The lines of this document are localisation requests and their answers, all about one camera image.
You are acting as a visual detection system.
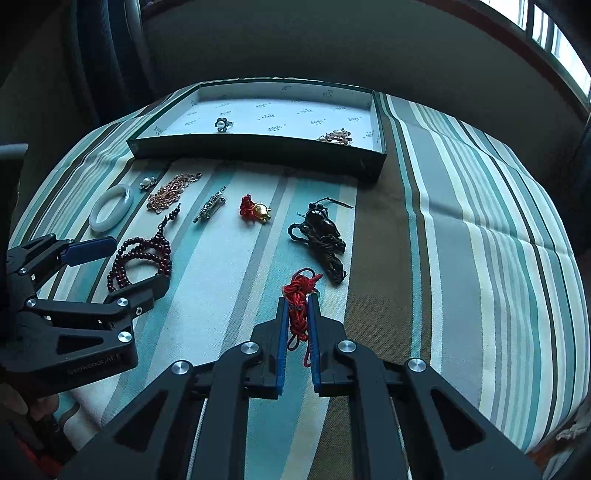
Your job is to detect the dark red bead bracelet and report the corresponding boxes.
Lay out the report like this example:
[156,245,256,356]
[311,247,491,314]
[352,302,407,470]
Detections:
[106,203,181,293]

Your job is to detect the rose gold chain necklace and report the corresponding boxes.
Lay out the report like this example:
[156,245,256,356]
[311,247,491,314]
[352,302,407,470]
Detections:
[146,172,204,215]

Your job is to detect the white jade bangle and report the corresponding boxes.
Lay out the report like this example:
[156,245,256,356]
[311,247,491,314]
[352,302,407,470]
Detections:
[88,184,134,233]

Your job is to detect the small pearl flower brooch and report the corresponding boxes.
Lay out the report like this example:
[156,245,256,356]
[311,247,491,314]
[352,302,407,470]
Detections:
[139,176,156,192]

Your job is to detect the silver rhinestone bar brooch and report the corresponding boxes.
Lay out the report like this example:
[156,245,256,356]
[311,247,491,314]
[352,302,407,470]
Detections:
[193,186,226,224]

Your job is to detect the red tassel gold charm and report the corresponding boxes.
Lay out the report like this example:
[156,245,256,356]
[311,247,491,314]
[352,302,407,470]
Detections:
[238,194,271,224]

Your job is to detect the red knotted cord gold charm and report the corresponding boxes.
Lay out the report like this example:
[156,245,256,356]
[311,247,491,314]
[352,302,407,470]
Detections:
[281,268,322,368]

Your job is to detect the black cord bead pendant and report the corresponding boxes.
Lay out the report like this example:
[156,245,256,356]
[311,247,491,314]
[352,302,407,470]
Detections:
[287,197,353,285]

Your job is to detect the dark green jewelry tray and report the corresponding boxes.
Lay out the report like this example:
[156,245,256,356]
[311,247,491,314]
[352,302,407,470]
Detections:
[127,77,388,185]

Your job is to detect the person's left hand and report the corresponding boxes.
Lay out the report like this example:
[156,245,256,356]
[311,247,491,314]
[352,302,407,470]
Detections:
[0,384,59,421]

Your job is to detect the striped bed cover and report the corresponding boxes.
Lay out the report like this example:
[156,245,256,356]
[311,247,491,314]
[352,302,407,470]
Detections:
[8,86,590,479]

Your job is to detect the dark blue curtain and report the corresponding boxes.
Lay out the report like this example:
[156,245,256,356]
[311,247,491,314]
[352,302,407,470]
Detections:
[62,1,157,127]

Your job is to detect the large pearl cluster brooch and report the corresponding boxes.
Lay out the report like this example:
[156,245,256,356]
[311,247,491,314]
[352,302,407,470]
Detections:
[318,129,353,146]

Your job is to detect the window with dark frame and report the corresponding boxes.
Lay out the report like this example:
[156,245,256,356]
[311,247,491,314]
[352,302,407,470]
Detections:
[483,0,590,106]

